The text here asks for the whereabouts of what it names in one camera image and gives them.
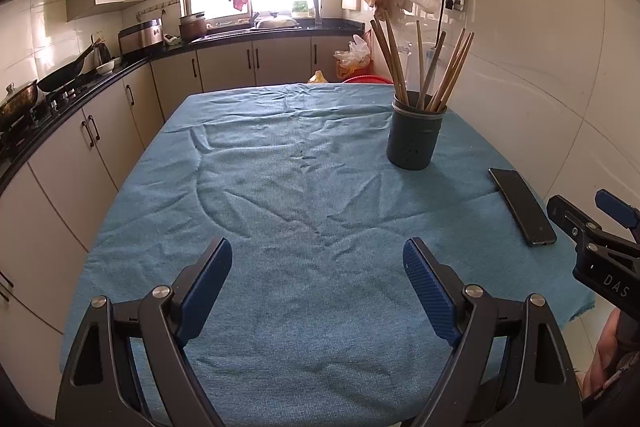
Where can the steel rice cooker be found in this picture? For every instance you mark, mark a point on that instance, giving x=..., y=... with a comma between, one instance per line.
x=142, y=34

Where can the set of wooden chopsticks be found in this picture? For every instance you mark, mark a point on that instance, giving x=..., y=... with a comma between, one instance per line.
x=392, y=62

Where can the brown clay pot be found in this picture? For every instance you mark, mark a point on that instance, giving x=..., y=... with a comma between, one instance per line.
x=192, y=28

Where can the blue tablecloth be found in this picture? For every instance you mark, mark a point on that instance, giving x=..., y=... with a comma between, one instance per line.
x=300, y=257

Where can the white bowl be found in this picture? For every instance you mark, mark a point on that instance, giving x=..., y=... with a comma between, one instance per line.
x=105, y=68

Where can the black kitchen countertop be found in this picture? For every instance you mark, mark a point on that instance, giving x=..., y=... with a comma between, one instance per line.
x=225, y=41

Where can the green box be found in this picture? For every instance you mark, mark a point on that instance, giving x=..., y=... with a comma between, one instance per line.
x=300, y=9

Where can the dark grey utensil holder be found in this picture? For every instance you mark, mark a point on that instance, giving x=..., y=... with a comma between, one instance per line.
x=415, y=137

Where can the steel faucet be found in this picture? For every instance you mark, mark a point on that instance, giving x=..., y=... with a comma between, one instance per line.
x=317, y=9

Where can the clear glass pitcher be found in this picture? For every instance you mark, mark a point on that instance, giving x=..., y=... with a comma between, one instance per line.
x=411, y=74

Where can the steel kettle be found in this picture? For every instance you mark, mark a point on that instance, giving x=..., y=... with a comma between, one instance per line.
x=102, y=52

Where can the cream base cabinets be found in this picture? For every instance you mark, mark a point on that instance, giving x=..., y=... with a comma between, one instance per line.
x=225, y=67

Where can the red basin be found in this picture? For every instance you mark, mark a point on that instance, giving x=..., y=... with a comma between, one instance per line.
x=367, y=80

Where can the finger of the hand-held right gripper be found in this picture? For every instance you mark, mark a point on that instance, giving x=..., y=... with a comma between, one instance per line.
x=617, y=209
x=570, y=217

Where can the plastic bag with orange food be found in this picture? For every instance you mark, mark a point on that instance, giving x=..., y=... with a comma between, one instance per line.
x=352, y=59

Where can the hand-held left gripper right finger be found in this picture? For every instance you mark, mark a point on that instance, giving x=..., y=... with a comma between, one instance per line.
x=430, y=292

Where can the steel pot lid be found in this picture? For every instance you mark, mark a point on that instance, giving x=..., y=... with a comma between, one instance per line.
x=277, y=22

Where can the gas stove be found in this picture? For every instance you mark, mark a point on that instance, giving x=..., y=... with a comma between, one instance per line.
x=55, y=102

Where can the black smartphone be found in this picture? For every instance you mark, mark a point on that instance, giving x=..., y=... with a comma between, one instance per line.
x=522, y=207

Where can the black wok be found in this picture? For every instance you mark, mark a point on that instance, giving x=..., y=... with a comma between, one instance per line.
x=62, y=78

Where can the yellow rounded object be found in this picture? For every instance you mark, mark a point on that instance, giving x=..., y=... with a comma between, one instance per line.
x=317, y=78

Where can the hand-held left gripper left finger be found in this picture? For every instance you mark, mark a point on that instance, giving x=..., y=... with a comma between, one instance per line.
x=205, y=292

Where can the person's right hand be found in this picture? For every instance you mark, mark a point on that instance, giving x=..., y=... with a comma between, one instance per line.
x=602, y=352

